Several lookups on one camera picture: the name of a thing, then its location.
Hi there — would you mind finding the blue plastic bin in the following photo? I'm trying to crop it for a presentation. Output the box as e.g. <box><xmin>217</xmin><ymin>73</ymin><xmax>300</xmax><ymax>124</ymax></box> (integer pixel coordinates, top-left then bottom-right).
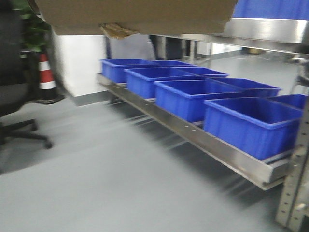
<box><xmin>203</xmin><ymin>97</ymin><xmax>303</xmax><ymax>160</ymax></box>
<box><xmin>154</xmin><ymin>79</ymin><xmax>244</xmax><ymax>122</ymax></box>
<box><xmin>100</xmin><ymin>59</ymin><xmax>159</xmax><ymax>83</ymax></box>
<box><xmin>125</xmin><ymin>67</ymin><xmax>197</xmax><ymax>99</ymax></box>

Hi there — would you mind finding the blue bin back row far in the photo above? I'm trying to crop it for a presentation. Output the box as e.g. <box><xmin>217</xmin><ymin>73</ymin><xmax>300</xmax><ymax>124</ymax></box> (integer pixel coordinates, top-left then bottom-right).
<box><xmin>152</xmin><ymin>60</ymin><xmax>195</xmax><ymax>67</ymax></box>

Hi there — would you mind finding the crumpled brown packing tape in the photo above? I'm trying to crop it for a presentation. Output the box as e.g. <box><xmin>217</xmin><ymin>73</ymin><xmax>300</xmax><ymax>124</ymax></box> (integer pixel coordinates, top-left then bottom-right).
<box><xmin>99</xmin><ymin>23</ymin><xmax>139</xmax><ymax>40</ymax></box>

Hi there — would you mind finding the black office chair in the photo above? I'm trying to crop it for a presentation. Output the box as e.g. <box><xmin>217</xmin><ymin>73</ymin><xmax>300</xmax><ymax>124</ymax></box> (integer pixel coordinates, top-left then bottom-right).
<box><xmin>0</xmin><ymin>0</ymin><xmax>53</xmax><ymax>149</ymax></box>

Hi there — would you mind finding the blue bin back row near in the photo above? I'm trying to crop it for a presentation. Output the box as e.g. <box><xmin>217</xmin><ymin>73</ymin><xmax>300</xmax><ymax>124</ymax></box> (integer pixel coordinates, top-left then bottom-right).
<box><xmin>267</xmin><ymin>94</ymin><xmax>307</xmax><ymax>110</ymax></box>

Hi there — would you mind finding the green potted plant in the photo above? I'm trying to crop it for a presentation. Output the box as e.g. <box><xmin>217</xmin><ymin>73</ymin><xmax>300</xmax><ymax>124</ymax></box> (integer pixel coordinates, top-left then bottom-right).
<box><xmin>13</xmin><ymin>0</ymin><xmax>51</xmax><ymax>53</ymax></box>

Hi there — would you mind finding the blue bin upper shelf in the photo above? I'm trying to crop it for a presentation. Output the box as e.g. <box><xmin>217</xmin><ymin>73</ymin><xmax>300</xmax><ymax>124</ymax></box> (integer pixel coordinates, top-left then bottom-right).
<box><xmin>232</xmin><ymin>0</ymin><xmax>309</xmax><ymax>20</ymax></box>

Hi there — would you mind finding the brown cardboard box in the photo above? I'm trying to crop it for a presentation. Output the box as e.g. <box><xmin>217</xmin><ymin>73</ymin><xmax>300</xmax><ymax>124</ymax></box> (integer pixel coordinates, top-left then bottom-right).
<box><xmin>28</xmin><ymin>0</ymin><xmax>237</xmax><ymax>35</ymax></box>

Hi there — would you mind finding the blue plastic bin farthest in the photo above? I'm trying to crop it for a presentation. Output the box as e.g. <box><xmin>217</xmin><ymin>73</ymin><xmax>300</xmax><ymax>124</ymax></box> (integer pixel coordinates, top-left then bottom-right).
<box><xmin>100</xmin><ymin>59</ymin><xmax>159</xmax><ymax>83</ymax></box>

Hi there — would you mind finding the white pillar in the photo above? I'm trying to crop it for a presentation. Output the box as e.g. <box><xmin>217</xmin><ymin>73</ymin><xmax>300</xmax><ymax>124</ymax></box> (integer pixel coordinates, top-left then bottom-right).
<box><xmin>49</xmin><ymin>31</ymin><xmax>108</xmax><ymax>106</ymax></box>

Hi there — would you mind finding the stainless steel shelf upright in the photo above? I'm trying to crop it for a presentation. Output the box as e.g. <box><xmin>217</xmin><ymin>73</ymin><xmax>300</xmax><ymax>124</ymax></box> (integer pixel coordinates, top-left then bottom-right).
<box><xmin>276</xmin><ymin>96</ymin><xmax>309</xmax><ymax>232</ymax></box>

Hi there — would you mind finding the blue plastic bin nearest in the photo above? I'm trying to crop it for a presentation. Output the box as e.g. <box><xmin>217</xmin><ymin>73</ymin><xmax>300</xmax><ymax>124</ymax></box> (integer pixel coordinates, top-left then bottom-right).
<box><xmin>203</xmin><ymin>97</ymin><xmax>303</xmax><ymax>160</ymax></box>

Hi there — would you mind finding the orange white traffic cone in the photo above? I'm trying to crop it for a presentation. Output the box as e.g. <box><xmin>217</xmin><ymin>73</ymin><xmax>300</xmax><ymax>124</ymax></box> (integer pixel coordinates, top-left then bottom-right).
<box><xmin>38</xmin><ymin>53</ymin><xmax>65</xmax><ymax>105</ymax></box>

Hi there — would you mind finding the blue bin row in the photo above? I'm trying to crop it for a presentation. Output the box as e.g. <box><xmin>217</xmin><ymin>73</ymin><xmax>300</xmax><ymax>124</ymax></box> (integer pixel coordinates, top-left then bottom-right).
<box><xmin>213</xmin><ymin>78</ymin><xmax>281</xmax><ymax>98</ymax></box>
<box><xmin>267</xmin><ymin>94</ymin><xmax>307</xmax><ymax>110</ymax></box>
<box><xmin>176</xmin><ymin>66</ymin><xmax>229</xmax><ymax>78</ymax></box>
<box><xmin>152</xmin><ymin>60</ymin><xmax>195</xmax><ymax>67</ymax></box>

